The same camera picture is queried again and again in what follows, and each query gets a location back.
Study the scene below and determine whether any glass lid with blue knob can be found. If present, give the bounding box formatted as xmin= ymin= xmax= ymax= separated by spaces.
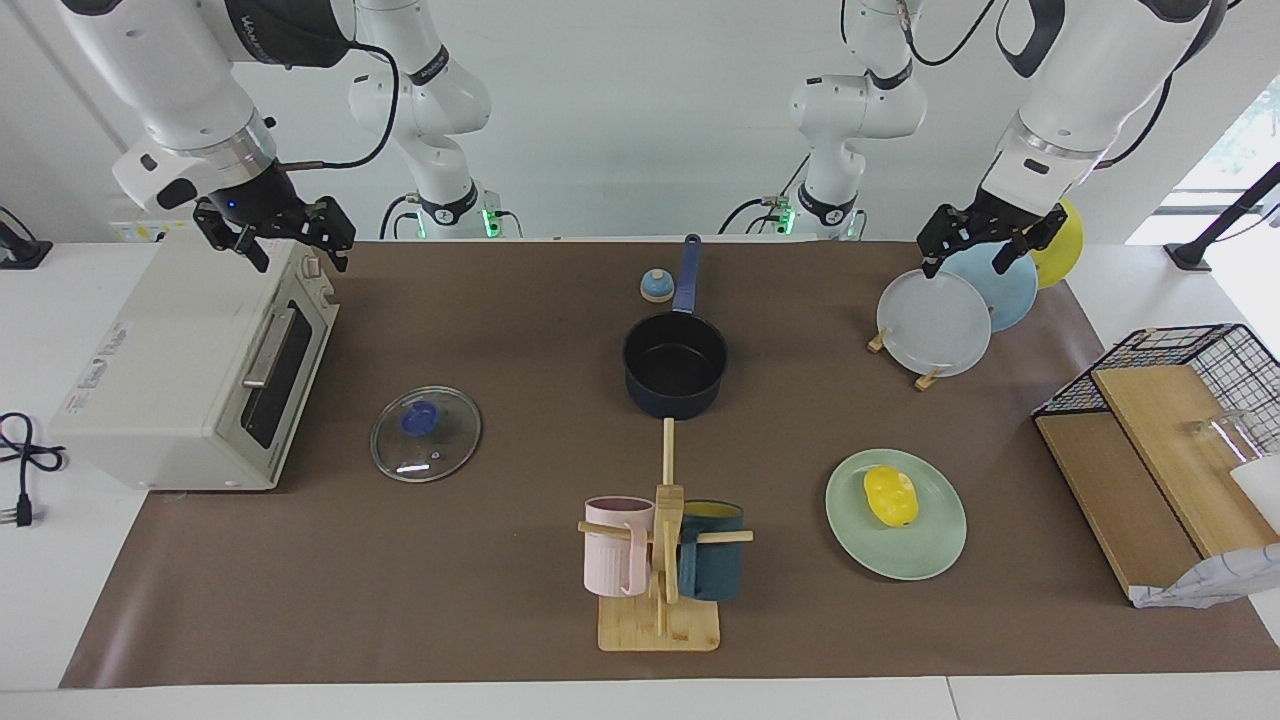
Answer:
xmin=370 ymin=385 xmax=483 ymax=484

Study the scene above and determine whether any yellow potato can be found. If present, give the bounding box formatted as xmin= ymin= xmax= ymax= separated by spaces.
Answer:
xmin=863 ymin=465 xmax=920 ymax=528

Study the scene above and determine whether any light blue plate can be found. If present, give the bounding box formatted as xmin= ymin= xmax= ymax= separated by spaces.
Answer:
xmin=940 ymin=243 xmax=1039 ymax=333

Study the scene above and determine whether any yellow plate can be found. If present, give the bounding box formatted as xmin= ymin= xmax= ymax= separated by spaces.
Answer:
xmin=1030 ymin=197 xmax=1085 ymax=290

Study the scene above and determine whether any grey plate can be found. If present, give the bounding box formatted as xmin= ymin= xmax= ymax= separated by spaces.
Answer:
xmin=876 ymin=268 xmax=993 ymax=379

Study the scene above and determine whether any wooden plate rack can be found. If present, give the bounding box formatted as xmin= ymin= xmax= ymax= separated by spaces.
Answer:
xmin=867 ymin=330 xmax=946 ymax=392

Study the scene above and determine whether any light green plate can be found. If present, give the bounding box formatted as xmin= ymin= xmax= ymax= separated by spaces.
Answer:
xmin=825 ymin=448 xmax=968 ymax=582

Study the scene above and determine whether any white power strip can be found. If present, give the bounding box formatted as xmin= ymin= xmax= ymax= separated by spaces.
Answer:
xmin=108 ymin=220 xmax=196 ymax=244

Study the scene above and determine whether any beige toaster oven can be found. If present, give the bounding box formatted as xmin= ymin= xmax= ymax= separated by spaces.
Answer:
xmin=48 ymin=230 xmax=341 ymax=493

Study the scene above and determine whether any light wooden board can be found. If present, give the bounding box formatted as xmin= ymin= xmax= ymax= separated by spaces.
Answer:
xmin=1090 ymin=363 xmax=1280 ymax=559

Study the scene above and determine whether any clear glass cup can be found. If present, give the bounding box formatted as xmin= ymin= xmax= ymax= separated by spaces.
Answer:
xmin=1185 ymin=410 xmax=1259 ymax=466

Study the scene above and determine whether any white cup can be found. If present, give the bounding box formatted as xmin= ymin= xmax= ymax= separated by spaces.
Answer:
xmin=1228 ymin=455 xmax=1280 ymax=531

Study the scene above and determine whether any white crumpled cloth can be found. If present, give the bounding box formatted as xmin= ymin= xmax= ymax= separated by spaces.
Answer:
xmin=1130 ymin=543 xmax=1280 ymax=609

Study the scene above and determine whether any dark teal mug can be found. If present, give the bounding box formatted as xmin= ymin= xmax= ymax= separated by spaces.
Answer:
xmin=677 ymin=500 xmax=746 ymax=602

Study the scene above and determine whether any brown table mat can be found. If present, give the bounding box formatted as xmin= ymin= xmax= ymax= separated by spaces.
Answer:
xmin=58 ymin=240 xmax=1280 ymax=689

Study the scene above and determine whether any pink ribbed mug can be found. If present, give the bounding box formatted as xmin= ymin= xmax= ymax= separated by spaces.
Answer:
xmin=584 ymin=496 xmax=656 ymax=599

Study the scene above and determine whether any wooden mug tree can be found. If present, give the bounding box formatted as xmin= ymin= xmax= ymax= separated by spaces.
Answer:
xmin=577 ymin=418 xmax=754 ymax=653

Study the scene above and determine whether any black right base cable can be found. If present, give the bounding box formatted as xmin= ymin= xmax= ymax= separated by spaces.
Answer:
xmin=378 ymin=193 xmax=423 ymax=241

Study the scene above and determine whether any black base cable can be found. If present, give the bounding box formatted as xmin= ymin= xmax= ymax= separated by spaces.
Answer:
xmin=378 ymin=193 xmax=423 ymax=241
xmin=718 ymin=153 xmax=813 ymax=237

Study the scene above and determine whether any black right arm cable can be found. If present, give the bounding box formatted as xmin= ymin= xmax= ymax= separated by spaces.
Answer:
xmin=275 ymin=40 xmax=401 ymax=171

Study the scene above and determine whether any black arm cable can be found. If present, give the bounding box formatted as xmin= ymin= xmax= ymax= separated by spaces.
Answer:
xmin=900 ymin=0 xmax=1173 ymax=171
xmin=275 ymin=40 xmax=401 ymax=171

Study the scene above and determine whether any black camera stand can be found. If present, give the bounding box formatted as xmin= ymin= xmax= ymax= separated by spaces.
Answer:
xmin=1163 ymin=162 xmax=1280 ymax=271

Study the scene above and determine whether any black wire basket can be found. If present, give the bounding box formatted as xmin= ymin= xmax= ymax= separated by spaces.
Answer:
xmin=1032 ymin=323 xmax=1280 ymax=461

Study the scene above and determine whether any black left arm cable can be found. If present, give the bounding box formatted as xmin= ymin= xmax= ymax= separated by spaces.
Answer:
xmin=900 ymin=0 xmax=1173 ymax=171

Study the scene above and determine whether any black left base cable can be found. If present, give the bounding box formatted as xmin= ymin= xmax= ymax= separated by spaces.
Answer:
xmin=718 ymin=153 xmax=813 ymax=237

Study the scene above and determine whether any black clamp mount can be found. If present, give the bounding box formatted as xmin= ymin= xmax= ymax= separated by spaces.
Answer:
xmin=0 ymin=205 xmax=53 ymax=269

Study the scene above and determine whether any dark pot with blue handle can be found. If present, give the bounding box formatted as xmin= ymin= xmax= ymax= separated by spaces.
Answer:
xmin=622 ymin=233 xmax=729 ymax=421

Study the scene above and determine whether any black power cord with plug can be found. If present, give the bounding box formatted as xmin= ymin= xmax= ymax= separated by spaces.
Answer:
xmin=0 ymin=412 xmax=69 ymax=529

